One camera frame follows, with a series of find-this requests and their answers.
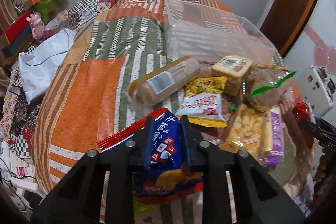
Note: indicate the pink plush toy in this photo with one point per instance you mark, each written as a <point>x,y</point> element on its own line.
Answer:
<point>37,26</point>

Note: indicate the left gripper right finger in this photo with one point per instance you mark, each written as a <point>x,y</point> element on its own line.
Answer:
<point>235,178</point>

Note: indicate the orange crispy snack purple pack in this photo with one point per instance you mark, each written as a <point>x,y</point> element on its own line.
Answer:
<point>260,134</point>

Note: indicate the green top rice cracker bag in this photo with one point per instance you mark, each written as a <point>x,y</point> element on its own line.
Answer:
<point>266,84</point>

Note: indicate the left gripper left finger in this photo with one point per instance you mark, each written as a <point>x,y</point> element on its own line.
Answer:
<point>77,196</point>

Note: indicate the yellow white pea snack bag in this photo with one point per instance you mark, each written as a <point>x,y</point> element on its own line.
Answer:
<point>202,102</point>

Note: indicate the red snack packet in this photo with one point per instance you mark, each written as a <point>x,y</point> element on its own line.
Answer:
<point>301,111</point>

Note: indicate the blue biscuit snack bag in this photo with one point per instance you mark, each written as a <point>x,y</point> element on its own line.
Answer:
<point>167,179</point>

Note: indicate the patchwork striped bed quilt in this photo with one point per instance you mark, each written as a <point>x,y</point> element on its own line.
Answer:
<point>87,105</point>

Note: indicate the long brown biscuit roll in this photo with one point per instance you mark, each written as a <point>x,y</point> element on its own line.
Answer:
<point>158,85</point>

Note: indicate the white plastic bag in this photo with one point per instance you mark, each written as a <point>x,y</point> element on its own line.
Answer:
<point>38,68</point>

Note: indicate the clear plastic storage bin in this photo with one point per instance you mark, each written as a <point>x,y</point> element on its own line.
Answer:
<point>208,34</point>

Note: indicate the square wafer cake pack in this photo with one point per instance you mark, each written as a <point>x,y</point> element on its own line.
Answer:
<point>234,67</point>

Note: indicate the brown wooden door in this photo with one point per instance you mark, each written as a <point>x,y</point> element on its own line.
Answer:
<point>285,22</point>

